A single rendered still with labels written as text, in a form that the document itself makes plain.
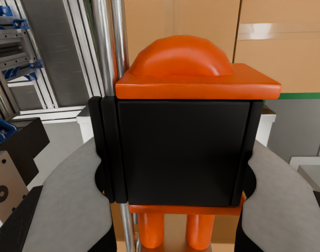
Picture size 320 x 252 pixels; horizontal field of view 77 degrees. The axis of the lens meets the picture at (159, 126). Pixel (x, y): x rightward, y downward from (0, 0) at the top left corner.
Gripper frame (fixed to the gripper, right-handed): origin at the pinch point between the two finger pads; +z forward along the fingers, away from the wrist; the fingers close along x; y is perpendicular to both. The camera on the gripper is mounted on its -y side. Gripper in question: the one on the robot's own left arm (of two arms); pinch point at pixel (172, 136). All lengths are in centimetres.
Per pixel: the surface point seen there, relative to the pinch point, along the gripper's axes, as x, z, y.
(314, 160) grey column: 107, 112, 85
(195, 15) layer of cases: 8, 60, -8
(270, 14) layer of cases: 30, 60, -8
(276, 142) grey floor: 77, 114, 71
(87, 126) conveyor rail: -30, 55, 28
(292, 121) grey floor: 84, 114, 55
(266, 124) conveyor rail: 35, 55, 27
